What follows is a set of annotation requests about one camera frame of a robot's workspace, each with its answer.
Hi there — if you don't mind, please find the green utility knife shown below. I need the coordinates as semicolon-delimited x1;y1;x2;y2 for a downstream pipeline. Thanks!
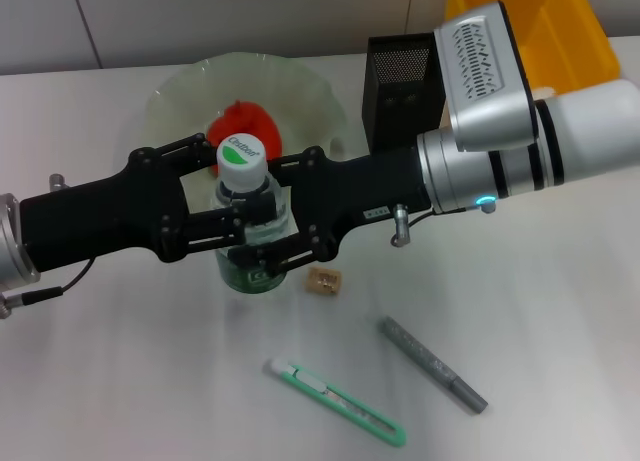
264;359;407;448

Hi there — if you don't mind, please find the clear green-label water bottle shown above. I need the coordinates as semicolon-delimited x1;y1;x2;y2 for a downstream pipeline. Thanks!
213;133;294;295

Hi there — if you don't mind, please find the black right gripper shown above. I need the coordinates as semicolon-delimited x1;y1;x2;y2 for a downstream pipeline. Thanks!
228;145;432;278

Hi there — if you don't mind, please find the yellow plastic bin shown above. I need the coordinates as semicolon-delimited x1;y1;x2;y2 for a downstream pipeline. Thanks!
444;0;622;97

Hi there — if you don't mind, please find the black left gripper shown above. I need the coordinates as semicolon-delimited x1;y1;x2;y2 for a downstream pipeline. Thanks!
19;134;279;272

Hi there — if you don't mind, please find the translucent green wavy fruit plate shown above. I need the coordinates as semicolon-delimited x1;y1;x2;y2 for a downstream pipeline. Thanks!
141;52;349;217

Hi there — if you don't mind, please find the grey marker pen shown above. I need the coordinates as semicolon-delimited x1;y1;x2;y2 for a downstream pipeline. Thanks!
377;315;489;415

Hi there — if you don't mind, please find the right wrist cable with plug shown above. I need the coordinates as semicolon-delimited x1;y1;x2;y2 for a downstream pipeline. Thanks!
390;203;436;248

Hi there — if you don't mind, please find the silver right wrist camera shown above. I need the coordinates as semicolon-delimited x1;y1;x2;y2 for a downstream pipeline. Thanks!
432;0;539;152

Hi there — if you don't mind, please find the orange fruit with stem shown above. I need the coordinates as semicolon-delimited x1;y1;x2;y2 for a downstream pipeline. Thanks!
207;99;284;180

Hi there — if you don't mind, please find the black mesh pen holder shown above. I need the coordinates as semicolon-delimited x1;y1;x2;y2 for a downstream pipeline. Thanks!
361;31;449;152

